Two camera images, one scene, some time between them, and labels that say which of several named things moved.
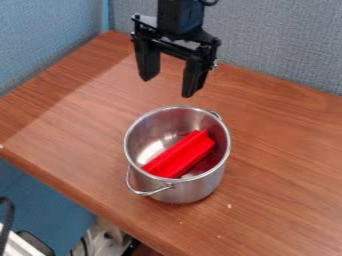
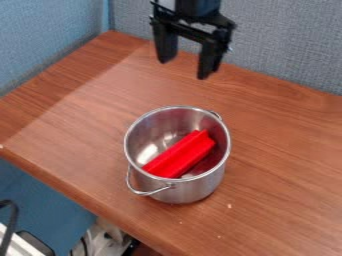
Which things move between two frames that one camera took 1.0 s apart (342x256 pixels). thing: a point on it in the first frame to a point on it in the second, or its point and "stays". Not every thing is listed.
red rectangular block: x=173 y=162 stays
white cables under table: x=104 y=241 stays
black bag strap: x=10 y=223 stays
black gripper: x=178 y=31 to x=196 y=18
